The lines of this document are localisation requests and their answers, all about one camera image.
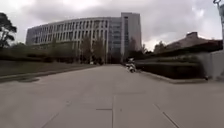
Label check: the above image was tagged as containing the grey stone kerb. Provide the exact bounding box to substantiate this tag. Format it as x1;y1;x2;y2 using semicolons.
137;69;208;84

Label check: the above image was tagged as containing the grass verge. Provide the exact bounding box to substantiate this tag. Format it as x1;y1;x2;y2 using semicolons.
0;60;98;78

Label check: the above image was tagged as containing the dark trimmed hedge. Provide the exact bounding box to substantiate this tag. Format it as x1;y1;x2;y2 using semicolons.
134;55;205;80

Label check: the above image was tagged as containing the large curved grey building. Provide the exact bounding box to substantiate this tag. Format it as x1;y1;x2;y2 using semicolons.
25;12;143;64

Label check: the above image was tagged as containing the row of trees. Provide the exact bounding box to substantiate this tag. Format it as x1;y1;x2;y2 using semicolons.
6;35;108;65

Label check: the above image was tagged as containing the tall dark tree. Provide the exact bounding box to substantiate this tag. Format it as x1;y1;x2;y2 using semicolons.
0;12;18;51

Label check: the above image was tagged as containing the grey paved slab path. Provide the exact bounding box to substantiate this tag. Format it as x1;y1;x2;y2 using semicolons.
0;64;224;128

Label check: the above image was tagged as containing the low building with dark roof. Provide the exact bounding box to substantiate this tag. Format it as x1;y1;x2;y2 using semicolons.
153;31;224;58

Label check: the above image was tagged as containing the pale grey wall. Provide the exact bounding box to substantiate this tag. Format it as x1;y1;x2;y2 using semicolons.
198;49;224;81

